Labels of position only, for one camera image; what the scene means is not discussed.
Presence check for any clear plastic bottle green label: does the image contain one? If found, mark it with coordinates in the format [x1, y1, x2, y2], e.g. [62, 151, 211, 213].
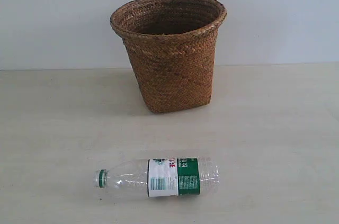
[93, 157, 219, 195]

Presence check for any brown woven wicker basket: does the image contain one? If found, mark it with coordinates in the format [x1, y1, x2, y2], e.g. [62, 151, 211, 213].
[110, 0, 227, 113]

